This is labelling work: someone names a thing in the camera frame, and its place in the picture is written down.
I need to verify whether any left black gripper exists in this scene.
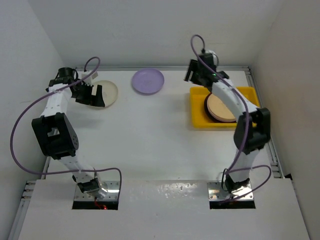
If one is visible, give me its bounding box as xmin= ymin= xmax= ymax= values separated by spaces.
xmin=71 ymin=81 xmax=105 ymax=107

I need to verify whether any cream plate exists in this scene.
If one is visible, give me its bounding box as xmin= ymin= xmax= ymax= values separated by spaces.
xmin=89 ymin=80 xmax=119 ymax=109

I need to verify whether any purple plate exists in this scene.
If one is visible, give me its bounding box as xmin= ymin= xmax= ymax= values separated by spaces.
xmin=131 ymin=68 xmax=165 ymax=95

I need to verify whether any yellow plate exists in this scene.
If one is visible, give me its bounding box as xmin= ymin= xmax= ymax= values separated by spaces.
xmin=206 ymin=93 xmax=236 ymax=123

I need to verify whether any dark-rimmed plate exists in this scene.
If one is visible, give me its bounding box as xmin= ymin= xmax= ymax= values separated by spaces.
xmin=203 ymin=94 xmax=236 ymax=124

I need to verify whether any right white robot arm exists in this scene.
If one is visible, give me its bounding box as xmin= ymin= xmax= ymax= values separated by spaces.
xmin=185 ymin=50 xmax=271 ymax=193

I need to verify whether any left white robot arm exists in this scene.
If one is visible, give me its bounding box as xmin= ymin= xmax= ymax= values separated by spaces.
xmin=31 ymin=67 xmax=105 ymax=198

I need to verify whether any yellow plastic bin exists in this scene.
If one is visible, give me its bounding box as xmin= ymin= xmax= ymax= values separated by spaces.
xmin=189 ymin=86 xmax=260 ymax=129

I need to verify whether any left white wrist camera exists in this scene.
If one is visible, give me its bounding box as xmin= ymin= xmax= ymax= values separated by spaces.
xmin=81 ymin=71 xmax=99 ymax=83

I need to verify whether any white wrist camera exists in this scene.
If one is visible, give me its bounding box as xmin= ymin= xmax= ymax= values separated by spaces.
xmin=81 ymin=71 xmax=99 ymax=83
xmin=205 ymin=49 xmax=219 ymax=65

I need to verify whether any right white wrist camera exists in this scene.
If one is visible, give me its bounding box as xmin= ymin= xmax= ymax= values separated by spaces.
xmin=205 ymin=49 xmax=219 ymax=65

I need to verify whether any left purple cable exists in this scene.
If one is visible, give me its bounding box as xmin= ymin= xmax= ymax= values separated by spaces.
xmin=9 ymin=56 xmax=123 ymax=200

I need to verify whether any aluminium table frame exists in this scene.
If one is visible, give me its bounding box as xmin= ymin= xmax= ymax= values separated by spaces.
xmin=7 ymin=65 xmax=293 ymax=240

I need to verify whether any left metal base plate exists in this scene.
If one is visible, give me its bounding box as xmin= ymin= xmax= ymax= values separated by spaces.
xmin=74 ymin=181 xmax=120 ymax=202

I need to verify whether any metal base plate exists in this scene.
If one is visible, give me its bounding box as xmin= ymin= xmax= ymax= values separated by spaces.
xmin=74 ymin=181 xmax=120 ymax=202
xmin=207 ymin=181 xmax=254 ymax=202

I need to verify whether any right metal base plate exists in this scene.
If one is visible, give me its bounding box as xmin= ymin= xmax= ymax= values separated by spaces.
xmin=207 ymin=181 xmax=254 ymax=202

